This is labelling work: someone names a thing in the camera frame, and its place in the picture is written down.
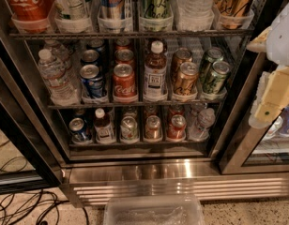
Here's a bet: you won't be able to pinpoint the orange LaCroix can rear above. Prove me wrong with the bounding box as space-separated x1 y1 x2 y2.
170 47 192 82

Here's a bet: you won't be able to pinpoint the orange LaCroix can front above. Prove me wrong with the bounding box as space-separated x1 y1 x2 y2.
173 62 199 101

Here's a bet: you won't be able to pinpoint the clear plastic bin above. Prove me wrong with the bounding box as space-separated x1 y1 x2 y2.
103 195 205 225

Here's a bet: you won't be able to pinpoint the blue pepsi can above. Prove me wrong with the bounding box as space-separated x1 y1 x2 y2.
69 118 92 144
80 64 108 104
81 50 99 67

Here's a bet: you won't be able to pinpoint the white-green can bottom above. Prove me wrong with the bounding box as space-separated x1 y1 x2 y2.
120 116 139 143

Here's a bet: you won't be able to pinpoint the blue Pepsi can front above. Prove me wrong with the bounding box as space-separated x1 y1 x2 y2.
80 64 108 104

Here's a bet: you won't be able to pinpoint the tea bottle bottom shelf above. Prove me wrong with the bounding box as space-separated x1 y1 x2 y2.
94 108 115 143

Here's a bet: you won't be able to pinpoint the blue Pepsi can bottom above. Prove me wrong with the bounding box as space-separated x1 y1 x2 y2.
69 118 92 144

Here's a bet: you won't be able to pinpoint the steel fridge base grille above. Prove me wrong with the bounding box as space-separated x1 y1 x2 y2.
60 159 289 207

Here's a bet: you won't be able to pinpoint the closed right fridge door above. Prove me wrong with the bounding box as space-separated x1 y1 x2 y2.
219 52 289 174

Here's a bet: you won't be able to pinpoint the green LaCroix can front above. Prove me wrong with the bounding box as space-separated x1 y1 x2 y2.
202 61 231 98

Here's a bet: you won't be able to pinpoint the water bottle middle shelf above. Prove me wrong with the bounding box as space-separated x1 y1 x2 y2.
38 49 80 106

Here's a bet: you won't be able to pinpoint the black floor cables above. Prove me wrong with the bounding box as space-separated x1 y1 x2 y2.
0 139 90 225

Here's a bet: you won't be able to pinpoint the water bottle bottom shelf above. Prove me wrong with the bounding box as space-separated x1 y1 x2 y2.
189 108 216 142

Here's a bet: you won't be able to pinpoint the red coke can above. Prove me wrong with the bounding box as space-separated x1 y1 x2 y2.
113 64 137 103
114 49 135 68

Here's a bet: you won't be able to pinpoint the top wire shelf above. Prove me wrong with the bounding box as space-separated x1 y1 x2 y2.
8 29 252 40

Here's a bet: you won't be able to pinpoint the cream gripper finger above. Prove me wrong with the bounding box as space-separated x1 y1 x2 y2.
249 67 289 128
247 26 271 53

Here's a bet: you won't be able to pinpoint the blue Red Bull can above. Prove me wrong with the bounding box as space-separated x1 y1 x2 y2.
98 0 132 34

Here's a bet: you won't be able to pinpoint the open glass fridge door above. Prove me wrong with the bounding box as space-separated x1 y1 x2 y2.
0 39 62 195

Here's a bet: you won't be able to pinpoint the red Coke can front middle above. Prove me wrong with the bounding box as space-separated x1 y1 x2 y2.
113 64 137 103

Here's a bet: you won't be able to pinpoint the red can bottom shelf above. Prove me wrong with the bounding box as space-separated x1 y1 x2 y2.
167 114 187 141

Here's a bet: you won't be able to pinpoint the brown tea bottle middle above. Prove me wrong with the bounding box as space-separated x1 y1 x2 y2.
144 40 167 101

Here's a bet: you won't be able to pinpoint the white-green can top shelf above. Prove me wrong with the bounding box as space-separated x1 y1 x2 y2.
54 0 92 34

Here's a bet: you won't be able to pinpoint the red Coca-Cola can top shelf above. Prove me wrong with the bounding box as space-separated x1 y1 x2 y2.
7 0 53 34

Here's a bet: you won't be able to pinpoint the middle wire shelf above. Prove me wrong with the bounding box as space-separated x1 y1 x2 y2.
47 99 223 110

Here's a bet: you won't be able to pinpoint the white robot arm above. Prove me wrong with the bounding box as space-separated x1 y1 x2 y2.
247 2 289 128

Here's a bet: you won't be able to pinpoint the green LaCroix can rear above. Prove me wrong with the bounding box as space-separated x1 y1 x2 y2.
199 47 224 83

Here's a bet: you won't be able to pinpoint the orange can bottom shelf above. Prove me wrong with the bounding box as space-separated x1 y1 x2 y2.
144 115 162 141

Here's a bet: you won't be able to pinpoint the wire shelf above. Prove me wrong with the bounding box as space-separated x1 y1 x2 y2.
47 99 223 110
8 29 252 40

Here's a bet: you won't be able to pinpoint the clear water bottle top shelf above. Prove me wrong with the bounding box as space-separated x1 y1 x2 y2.
174 0 214 32

